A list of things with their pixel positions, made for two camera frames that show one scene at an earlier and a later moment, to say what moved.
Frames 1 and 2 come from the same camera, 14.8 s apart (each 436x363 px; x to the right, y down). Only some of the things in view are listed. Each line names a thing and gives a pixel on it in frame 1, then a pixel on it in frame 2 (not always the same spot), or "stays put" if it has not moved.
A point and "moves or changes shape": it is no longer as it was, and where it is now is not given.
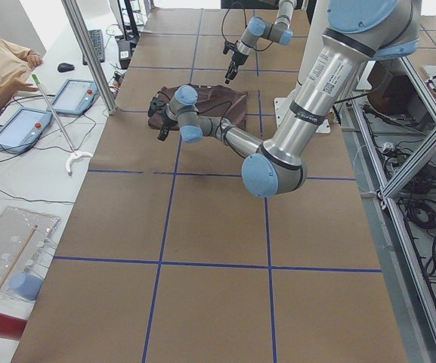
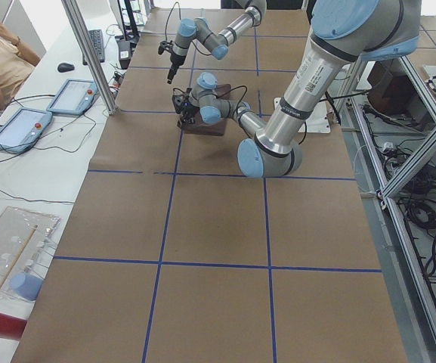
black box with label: (124, 54) stays put
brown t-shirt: (216, 100) moves or changes shape
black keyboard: (97, 40) stays put
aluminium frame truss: (402, 150) stays put
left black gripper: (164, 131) → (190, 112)
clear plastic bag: (12, 256) stays put
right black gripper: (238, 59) → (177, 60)
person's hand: (34, 59) → (0, 29)
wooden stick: (14, 260) stays put
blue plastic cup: (26, 285) stays put
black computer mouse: (65, 67) stays put
